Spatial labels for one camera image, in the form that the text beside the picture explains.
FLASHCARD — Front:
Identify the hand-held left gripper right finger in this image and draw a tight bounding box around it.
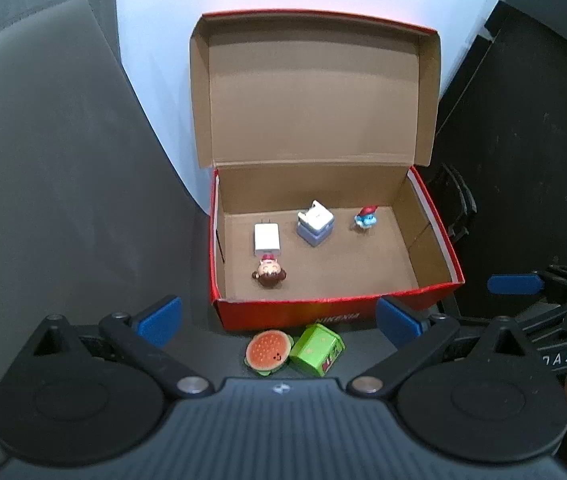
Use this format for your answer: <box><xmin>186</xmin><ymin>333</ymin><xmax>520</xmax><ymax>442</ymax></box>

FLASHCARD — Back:
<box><xmin>347</xmin><ymin>296</ymin><xmax>527</xmax><ymax>397</ymax></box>

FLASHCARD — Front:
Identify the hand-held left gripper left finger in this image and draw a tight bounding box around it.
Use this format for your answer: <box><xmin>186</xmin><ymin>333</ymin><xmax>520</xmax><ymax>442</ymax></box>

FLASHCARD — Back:
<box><xmin>28</xmin><ymin>296</ymin><xmax>215</xmax><ymax>399</ymax></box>

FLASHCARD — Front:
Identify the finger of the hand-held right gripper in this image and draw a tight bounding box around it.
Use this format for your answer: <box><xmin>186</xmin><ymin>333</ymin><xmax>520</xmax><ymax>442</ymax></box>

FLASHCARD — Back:
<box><xmin>513</xmin><ymin>302</ymin><xmax>567</xmax><ymax>348</ymax></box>
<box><xmin>488</xmin><ymin>266</ymin><xmax>567</xmax><ymax>302</ymax></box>

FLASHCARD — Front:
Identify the small green toy box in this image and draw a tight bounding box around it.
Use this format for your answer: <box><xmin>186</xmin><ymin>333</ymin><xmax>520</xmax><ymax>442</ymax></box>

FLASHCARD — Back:
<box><xmin>288</xmin><ymin>323</ymin><xmax>345</xmax><ymax>377</ymax></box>

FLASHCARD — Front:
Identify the toy hamburger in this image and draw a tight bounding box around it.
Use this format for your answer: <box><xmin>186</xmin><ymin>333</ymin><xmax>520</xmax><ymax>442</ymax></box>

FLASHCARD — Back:
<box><xmin>244</xmin><ymin>329</ymin><xmax>295</xmax><ymax>377</ymax></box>

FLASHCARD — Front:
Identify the white and blue cube adapter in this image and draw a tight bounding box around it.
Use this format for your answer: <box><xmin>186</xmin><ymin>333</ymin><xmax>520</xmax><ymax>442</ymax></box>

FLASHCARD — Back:
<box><xmin>296</xmin><ymin>200</ymin><xmax>335</xmax><ymax>247</ymax></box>

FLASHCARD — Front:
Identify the white wall charger plug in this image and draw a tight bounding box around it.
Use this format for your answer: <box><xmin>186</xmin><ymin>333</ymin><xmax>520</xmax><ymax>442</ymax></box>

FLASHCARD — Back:
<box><xmin>254</xmin><ymin>219</ymin><xmax>283</xmax><ymax>257</ymax></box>

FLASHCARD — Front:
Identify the red cardboard shoebox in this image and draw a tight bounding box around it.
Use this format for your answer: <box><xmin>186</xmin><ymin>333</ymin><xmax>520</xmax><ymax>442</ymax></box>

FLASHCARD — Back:
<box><xmin>188</xmin><ymin>9</ymin><xmax>465</xmax><ymax>332</ymax></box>

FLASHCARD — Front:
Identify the blue gnome figurine red hat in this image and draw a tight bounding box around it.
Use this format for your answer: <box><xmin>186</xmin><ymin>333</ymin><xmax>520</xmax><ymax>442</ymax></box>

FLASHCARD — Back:
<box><xmin>353</xmin><ymin>204</ymin><xmax>379</xmax><ymax>231</ymax></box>

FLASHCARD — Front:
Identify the brown-haired doll figurine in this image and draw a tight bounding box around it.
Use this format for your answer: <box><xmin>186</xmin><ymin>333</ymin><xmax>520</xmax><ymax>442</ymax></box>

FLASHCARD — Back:
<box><xmin>251</xmin><ymin>254</ymin><xmax>291</xmax><ymax>289</ymax></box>

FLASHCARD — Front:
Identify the black board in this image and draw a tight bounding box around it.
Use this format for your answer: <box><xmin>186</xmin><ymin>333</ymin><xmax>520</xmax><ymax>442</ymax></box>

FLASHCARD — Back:
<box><xmin>431</xmin><ymin>0</ymin><xmax>567</xmax><ymax>318</ymax></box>

